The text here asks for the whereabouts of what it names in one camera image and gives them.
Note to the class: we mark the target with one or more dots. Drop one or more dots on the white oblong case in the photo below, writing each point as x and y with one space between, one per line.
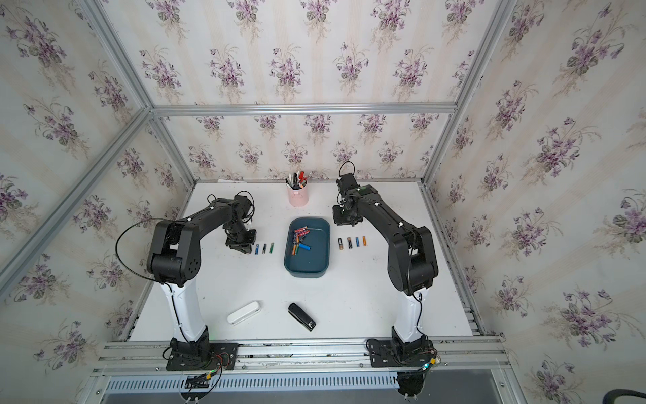
244 313

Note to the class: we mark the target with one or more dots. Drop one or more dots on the pink pen holder cup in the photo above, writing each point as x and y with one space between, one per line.
298 197

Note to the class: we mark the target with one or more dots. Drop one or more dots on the teal plastic storage box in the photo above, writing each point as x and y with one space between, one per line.
307 251

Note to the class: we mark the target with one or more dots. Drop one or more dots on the black stapler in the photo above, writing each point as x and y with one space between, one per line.
301 317

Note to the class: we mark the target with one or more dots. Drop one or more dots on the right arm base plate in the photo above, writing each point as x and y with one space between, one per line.
419 354

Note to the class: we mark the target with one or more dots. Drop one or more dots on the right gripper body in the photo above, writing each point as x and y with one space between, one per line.
340 215

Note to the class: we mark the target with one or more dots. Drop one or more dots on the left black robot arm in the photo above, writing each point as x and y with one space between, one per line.
175 260

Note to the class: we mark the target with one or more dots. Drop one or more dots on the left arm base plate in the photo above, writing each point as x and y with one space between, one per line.
184 358

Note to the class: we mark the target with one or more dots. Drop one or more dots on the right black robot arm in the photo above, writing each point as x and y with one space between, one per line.
411 262

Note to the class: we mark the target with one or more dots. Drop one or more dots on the aluminium front rail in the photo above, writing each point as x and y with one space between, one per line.
302 355

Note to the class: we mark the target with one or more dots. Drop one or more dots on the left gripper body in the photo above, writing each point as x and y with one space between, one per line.
241 240

